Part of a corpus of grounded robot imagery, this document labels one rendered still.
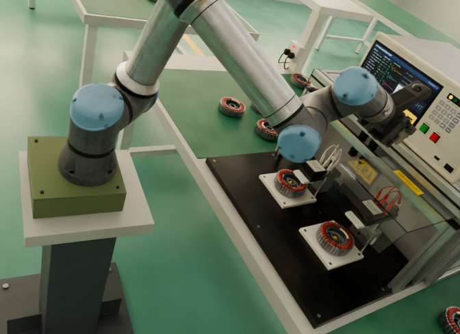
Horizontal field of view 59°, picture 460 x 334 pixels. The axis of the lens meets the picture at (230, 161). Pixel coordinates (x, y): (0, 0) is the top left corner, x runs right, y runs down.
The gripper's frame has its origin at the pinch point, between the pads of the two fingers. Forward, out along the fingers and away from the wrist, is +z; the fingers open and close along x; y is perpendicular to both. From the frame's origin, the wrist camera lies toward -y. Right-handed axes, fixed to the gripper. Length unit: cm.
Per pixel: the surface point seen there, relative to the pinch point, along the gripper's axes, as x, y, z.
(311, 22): -108, -12, 62
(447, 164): 10.6, 0.6, 8.1
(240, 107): -67, 36, 18
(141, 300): -36, 124, 16
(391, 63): -19.5, -10.3, 3.0
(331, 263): 9.8, 41.5, 6.8
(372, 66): -24.5, -7.0, 4.5
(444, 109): 1.1, -9.1, 3.6
